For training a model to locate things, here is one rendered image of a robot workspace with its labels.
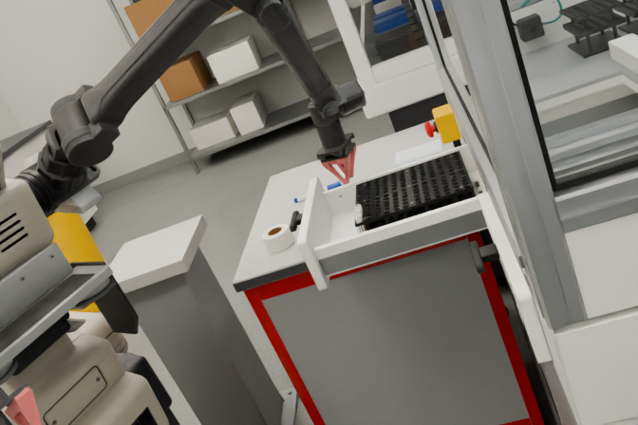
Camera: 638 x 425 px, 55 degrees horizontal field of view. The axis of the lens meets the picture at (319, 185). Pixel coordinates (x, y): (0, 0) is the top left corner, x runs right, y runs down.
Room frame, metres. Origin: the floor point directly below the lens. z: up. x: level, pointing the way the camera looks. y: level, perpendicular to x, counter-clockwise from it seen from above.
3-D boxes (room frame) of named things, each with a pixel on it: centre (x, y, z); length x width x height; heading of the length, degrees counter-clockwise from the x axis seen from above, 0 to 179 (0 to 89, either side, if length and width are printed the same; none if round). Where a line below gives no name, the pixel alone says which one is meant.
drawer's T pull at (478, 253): (0.74, -0.18, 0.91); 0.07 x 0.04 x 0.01; 167
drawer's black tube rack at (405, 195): (1.07, -0.16, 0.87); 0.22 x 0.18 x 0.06; 77
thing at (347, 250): (1.07, -0.17, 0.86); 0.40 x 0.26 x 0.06; 77
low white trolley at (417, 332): (1.51, -0.08, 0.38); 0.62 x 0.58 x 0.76; 167
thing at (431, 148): (1.52, -0.28, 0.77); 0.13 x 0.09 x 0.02; 73
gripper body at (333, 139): (1.34, -0.07, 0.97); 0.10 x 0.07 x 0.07; 151
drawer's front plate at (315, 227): (1.11, 0.04, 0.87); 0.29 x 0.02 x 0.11; 167
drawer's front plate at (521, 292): (0.73, -0.20, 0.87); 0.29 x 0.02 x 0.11; 167
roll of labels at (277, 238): (1.36, 0.14, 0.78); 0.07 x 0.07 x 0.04
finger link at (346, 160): (1.34, -0.07, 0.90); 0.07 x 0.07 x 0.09; 61
